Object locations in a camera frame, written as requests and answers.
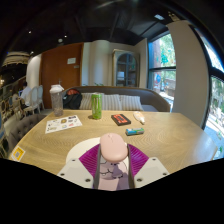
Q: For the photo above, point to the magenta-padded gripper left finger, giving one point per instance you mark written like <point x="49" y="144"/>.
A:
<point x="75" y="171"/>

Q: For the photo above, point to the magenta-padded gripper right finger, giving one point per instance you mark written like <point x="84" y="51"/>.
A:
<point x="151" y="170"/>

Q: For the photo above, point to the pink computer mouse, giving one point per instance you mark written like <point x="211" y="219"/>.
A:
<point x="113" y="148"/>

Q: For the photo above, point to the green small pack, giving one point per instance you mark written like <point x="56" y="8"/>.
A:
<point x="134" y="131"/>

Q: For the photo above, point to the printed paper sheet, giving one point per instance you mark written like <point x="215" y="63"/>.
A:
<point x="63" y="124"/>

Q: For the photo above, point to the crumpled white tissue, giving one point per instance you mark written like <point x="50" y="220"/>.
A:
<point x="139" y="117"/>

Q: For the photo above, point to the black and red small box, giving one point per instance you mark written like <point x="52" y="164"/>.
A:
<point x="120" y="119"/>

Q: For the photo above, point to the yellow square sticker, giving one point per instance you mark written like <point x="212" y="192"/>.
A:
<point x="18" y="153"/>

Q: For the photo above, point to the grey tufted chair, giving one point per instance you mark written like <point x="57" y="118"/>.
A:
<point x="25" y="128"/>

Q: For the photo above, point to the green drink can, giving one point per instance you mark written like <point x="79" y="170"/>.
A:
<point x="96" y="106"/>

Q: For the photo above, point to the striped cushion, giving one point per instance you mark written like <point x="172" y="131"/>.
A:
<point x="131" y="102"/>
<point x="111" y="102"/>
<point x="85" y="101"/>

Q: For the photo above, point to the black backpack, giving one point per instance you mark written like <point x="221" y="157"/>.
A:
<point x="72" y="100"/>

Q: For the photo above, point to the brown curved sofa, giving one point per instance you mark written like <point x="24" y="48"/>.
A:
<point x="155" y="98"/>

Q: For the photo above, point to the clear shaker bottle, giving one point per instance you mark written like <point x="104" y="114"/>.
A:
<point x="57" y="101"/>

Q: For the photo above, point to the group of white chairs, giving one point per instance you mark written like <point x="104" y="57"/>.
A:
<point x="33" y="98"/>

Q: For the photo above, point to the large dark framed window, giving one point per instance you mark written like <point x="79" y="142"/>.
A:
<point x="216" y="106"/>

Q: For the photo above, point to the person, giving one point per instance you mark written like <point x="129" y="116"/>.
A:
<point x="26" y="92"/>

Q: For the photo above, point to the brown wooden door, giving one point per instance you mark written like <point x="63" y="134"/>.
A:
<point x="58" y="71"/>

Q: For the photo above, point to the arched glass door cabinet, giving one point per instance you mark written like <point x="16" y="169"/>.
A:
<point x="126" y="68"/>

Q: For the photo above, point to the white door sign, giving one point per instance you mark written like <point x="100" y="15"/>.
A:
<point x="71" y="60"/>

